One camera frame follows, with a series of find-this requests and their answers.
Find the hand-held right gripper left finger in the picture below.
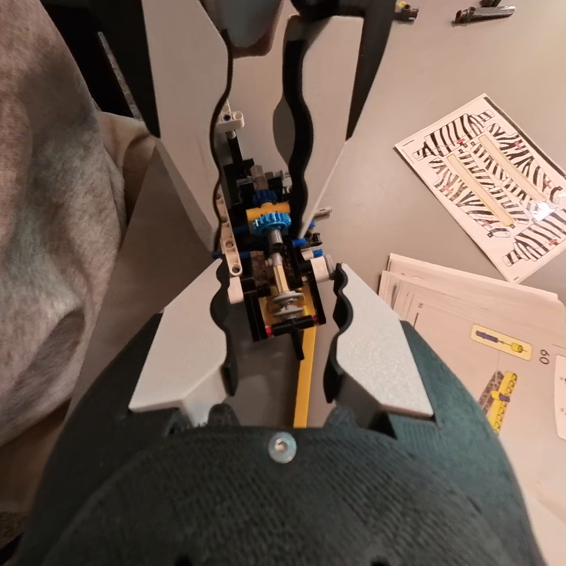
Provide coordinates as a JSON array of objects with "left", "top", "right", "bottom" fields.
[{"left": 127, "top": 259, "right": 239, "bottom": 423}]

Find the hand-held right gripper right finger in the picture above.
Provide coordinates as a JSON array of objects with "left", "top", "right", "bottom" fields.
[{"left": 323, "top": 263, "right": 435, "bottom": 429}]

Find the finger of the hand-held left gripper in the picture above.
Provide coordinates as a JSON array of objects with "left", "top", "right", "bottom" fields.
[
  {"left": 141, "top": 0, "right": 235, "bottom": 249},
  {"left": 271, "top": 14, "right": 367, "bottom": 238}
]

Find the lego gearbox model assembly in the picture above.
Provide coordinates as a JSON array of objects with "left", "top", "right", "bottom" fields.
[{"left": 211, "top": 99, "right": 334, "bottom": 361}]

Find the lego instruction booklet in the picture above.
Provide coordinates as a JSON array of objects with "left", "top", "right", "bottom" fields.
[{"left": 378, "top": 253, "right": 566, "bottom": 566}]

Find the yellow lego beam white connector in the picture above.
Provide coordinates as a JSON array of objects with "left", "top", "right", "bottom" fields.
[{"left": 293, "top": 326, "right": 318, "bottom": 429}]

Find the grey lego beam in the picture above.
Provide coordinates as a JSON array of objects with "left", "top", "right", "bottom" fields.
[{"left": 455, "top": 0, "right": 517, "bottom": 24}]

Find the person's left hand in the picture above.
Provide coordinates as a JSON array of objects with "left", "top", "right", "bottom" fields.
[{"left": 230, "top": 20, "right": 287, "bottom": 60}]

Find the zebra striped sticker sheet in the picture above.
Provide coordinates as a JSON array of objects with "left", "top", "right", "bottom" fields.
[{"left": 395, "top": 93, "right": 566, "bottom": 284}]

